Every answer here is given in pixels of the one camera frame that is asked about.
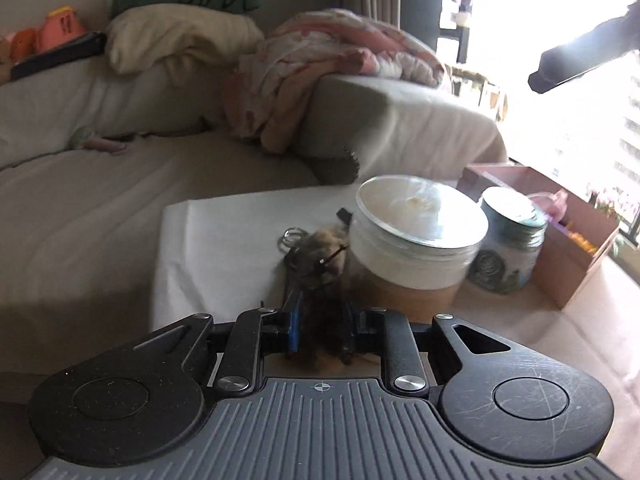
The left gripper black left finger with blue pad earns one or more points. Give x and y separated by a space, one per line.
246 342

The beige covered sofa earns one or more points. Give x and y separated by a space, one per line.
89 160

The cream folded blanket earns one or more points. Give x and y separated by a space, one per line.
180 37

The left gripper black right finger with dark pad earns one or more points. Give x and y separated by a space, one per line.
388 335

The pink storage box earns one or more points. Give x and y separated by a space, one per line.
573 249

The green lid glass jar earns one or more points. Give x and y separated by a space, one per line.
510 249

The white table cloth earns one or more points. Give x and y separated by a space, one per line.
222 256

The brown furry plush toy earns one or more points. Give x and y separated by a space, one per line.
323 324

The white lid amber jar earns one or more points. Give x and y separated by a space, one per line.
411 242

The orange pink toy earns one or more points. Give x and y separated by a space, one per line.
60 27

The pink patterned blanket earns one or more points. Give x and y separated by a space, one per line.
267 94

